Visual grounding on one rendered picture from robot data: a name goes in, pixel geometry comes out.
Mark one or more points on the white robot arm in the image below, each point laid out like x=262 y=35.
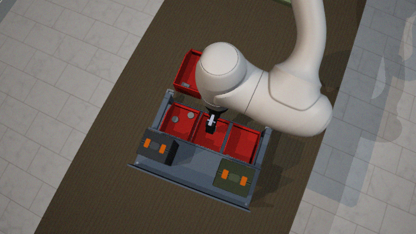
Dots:
x=287 y=98

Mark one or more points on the grey metal shelf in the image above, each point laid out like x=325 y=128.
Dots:
x=194 y=167

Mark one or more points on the red open-front bin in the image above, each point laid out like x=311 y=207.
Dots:
x=186 y=74
x=184 y=128
x=210 y=141
x=242 y=143

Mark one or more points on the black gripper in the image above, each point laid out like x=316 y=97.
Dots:
x=211 y=122

